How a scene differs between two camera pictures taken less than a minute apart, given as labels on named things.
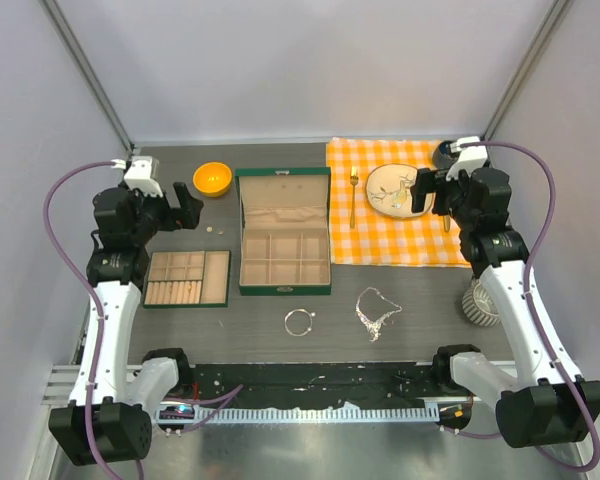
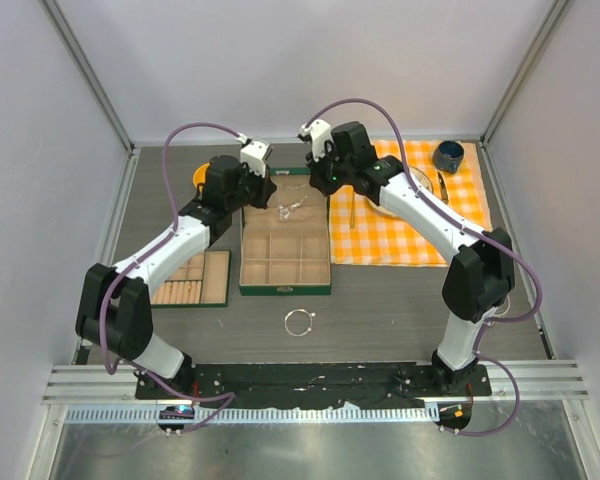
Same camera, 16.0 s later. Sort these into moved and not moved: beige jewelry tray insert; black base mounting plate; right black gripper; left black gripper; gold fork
Moved: left black gripper; right black gripper
Not moved: black base mounting plate; beige jewelry tray insert; gold fork
